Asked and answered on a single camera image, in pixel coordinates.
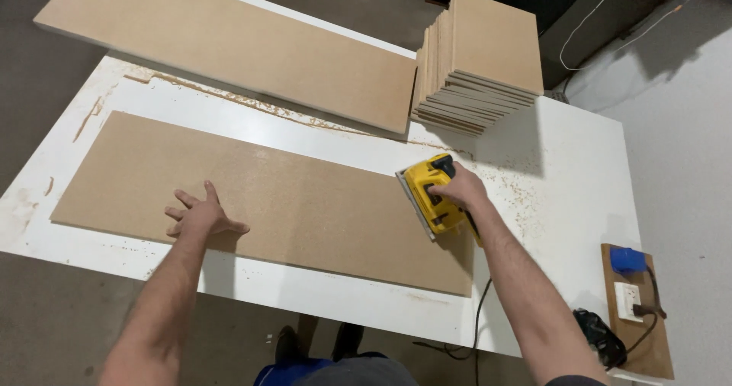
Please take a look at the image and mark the white wall socket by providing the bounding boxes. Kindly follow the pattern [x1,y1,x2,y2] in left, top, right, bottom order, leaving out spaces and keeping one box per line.
[613,282,645,323]

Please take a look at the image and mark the thin white cable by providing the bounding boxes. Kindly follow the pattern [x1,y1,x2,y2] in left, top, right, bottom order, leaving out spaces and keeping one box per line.
[559,0,705,71]

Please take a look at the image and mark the black jigsaw power cable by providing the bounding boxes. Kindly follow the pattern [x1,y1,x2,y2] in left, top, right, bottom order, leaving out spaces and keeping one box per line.
[413,277,494,386]

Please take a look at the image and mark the blue plastic box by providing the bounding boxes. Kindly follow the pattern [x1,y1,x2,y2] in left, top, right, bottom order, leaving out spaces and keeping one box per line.
[610,247,648,276]

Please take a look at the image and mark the brown plug with cable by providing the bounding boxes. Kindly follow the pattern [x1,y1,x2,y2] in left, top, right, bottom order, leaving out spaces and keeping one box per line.
[626,266,668,356]

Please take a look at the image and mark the yellow electric jigsaw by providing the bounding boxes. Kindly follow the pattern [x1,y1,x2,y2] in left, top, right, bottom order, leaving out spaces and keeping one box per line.
[396,153,485,247]

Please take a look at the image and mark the small wooden socket board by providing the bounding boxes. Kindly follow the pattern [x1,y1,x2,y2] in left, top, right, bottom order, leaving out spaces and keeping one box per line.
[600,243,675,381]

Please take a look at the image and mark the thin brown fibreboard sheet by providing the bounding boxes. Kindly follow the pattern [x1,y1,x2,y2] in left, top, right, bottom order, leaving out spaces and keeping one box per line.
[50,110,475,298]

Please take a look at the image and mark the black shoe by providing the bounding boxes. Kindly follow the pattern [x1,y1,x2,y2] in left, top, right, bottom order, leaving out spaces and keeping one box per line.
[275,325,300,365]

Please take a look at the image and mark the person's blue trousers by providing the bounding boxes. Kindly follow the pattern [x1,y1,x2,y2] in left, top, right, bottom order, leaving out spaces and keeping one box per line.
[254,352,390,386]

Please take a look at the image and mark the person's right hand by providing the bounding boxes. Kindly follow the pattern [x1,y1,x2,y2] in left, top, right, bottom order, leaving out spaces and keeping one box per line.
[427,162,491,213]

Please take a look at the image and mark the stack of square fibreboard panels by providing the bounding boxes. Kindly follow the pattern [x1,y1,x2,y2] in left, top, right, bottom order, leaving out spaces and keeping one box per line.
[411,0,544,139]

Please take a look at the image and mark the long thick fibreboard plank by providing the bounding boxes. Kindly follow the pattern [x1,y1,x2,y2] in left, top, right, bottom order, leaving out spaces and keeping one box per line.
[33,0,418,135]

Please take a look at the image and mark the person's left hand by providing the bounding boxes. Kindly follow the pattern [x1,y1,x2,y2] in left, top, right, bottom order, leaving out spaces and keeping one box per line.
[164,180,250,241]

